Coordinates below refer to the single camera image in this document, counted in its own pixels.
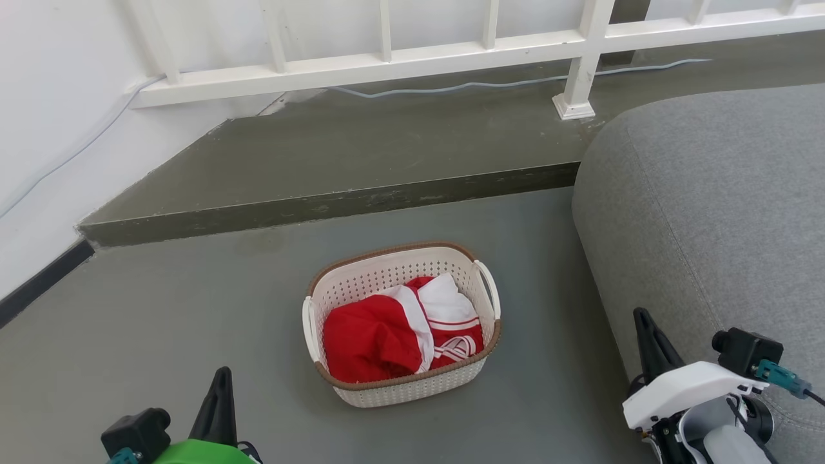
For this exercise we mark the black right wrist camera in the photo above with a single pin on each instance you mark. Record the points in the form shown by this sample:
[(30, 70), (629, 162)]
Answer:
[(744, 351)]

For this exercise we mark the white metal railing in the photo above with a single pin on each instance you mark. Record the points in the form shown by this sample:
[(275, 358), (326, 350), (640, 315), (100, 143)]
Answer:
[(387, 64)]

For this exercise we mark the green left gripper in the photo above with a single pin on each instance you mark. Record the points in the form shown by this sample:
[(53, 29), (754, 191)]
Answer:
[(200, 454)]

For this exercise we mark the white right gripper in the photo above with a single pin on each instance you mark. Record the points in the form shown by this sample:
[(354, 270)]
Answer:
[(683, 386)]

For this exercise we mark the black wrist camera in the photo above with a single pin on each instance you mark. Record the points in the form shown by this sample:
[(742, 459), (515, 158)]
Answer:
[(744, 351), (135, 432)]

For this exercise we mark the red and white garment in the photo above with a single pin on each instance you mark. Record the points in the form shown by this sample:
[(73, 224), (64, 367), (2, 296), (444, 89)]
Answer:
[(367, 335)]

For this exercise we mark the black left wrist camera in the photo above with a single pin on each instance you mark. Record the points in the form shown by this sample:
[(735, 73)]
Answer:
[(135, 432)]

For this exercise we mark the black baseboard strip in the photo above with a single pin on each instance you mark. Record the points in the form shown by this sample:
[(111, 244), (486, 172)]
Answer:
[(38, 283)]

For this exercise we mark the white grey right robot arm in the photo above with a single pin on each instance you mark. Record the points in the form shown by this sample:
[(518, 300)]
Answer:
[(728, 448)]

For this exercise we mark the grey fabric sofa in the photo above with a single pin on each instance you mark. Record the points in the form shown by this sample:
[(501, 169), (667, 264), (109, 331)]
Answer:
[(709, 212)]

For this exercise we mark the cream perforated laundry basket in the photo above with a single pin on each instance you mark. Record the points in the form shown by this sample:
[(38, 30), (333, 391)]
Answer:
[(387, 270)]

